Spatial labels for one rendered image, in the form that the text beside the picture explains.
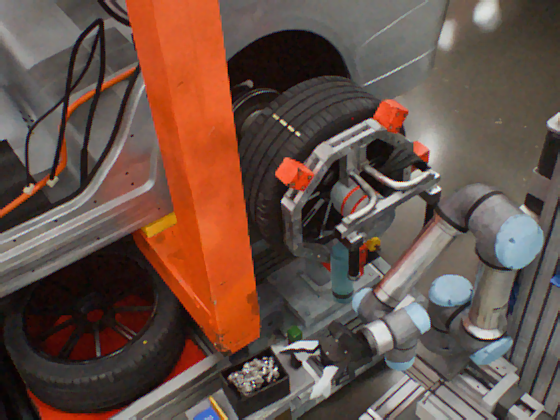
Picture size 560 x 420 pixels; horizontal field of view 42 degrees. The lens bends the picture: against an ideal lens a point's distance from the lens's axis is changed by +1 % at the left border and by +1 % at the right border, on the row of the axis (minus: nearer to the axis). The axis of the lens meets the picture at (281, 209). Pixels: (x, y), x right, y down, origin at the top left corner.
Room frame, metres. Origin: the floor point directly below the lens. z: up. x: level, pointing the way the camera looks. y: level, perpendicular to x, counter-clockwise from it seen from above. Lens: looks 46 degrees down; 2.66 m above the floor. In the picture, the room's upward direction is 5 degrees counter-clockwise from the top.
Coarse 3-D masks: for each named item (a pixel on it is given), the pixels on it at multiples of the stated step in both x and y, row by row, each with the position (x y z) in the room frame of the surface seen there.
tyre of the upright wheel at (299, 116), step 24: (288, 96) 1.99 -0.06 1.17; (312, 96) 1.97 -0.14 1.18; (336, 96) 1.96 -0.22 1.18; (360, 96) 1.99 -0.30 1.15; (264, 120) 1.93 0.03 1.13; (288, 120) 1.88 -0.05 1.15; (312, 120) 1.86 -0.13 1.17; (336, 120) 1.85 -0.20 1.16; (360, 120) 1.91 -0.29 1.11; (240, 144) 1.91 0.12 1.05; (264, 144) 1.84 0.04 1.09; (288, 144) 1.80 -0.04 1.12; (312, 144) 1.80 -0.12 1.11; (240, 168) 1.85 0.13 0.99; (264, 168) 1.78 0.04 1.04; (264, 192) 1.72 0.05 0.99; (264, 216) 1.70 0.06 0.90
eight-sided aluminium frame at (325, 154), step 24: (336, 144) 1.80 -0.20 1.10; (360, 144) 1.80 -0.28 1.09; (408, 144) 1.92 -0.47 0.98; (312, 168) 1.75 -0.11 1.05; (408, 168) 1.93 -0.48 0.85; (288, 192) 1.71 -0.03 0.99; (312, 192) 1.69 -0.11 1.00; (384, 192) 1.94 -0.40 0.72; (288, 216) 1.68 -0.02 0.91; (288, 240) 1.69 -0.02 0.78; (336, 240) 1.81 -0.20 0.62
